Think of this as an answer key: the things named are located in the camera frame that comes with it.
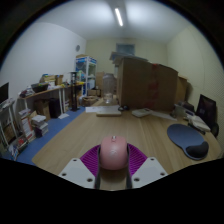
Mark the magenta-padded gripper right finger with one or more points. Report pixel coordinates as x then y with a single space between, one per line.
148 171

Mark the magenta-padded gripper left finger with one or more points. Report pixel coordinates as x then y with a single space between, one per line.
76 171

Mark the pink computer mouse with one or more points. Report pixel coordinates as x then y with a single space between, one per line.
114 153

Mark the blue mouse pad with wrist rest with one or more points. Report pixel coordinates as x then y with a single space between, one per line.
183 136

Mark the white remote control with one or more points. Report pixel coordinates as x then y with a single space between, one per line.
141 112

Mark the stack of books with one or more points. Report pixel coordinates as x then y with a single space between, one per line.
38 122

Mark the small black object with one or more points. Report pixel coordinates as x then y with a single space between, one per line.
123 108

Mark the white metal rack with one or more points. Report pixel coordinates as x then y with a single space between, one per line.
7 123

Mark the black office chair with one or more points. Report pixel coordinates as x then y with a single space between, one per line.
206 108

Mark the wooden side desk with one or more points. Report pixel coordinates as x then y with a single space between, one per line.
43 91

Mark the large brown cardboard box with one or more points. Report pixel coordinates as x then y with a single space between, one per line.
143 83

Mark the narrow brown cardboard box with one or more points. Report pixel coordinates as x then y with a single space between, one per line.
182 89

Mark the clear plastic jug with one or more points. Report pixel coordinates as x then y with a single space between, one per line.
109 86

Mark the white and blue shelf unit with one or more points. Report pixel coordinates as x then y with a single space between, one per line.
86 71

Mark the black monitor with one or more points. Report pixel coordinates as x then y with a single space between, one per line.
4 93

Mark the long ceiling light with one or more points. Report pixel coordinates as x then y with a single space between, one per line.
119 17

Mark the round wall clock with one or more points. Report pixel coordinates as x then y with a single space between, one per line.
77 48

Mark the small wall window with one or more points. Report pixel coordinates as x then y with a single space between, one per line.
125 49

